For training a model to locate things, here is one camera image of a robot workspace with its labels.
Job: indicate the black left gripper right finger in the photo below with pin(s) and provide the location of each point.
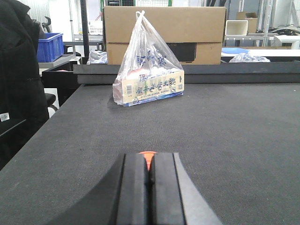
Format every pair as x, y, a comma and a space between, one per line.
174, 199

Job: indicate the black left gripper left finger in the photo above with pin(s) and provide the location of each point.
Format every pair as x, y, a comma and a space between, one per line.
119, 198

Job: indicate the orange cylindrical capacitor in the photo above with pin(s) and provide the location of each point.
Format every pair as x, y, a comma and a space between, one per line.
148, 155

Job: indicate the white plastic bin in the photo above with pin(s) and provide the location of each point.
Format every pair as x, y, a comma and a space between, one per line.
236, 27

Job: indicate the clear plastic bag with boxes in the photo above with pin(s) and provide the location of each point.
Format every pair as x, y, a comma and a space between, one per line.
149, 70

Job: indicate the black jacket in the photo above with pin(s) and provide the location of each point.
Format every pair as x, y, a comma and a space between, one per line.
23, 106

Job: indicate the crumpled plastic bag left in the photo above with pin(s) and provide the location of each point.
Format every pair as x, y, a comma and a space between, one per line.
97, 57

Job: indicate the crumpled plastic bag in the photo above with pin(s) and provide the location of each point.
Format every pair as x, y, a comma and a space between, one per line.
248, 58
97, 57

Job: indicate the crumpled plastic bag right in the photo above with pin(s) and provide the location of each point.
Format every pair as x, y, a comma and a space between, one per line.
248, 58

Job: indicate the large cardboard box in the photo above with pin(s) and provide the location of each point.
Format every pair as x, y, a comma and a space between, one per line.
203, 26

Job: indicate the blue plastic crate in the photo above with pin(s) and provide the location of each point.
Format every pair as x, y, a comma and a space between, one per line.
50, 48

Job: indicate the white perforated basket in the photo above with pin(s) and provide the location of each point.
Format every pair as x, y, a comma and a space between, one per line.
95, 27

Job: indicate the small cardboard box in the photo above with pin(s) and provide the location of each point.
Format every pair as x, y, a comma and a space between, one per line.
252, 19

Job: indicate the black vertical pole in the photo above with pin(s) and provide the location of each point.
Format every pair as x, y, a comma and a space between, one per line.
85, 31

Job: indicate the black table edge frame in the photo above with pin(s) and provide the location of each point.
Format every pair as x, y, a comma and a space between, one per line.
272, 72

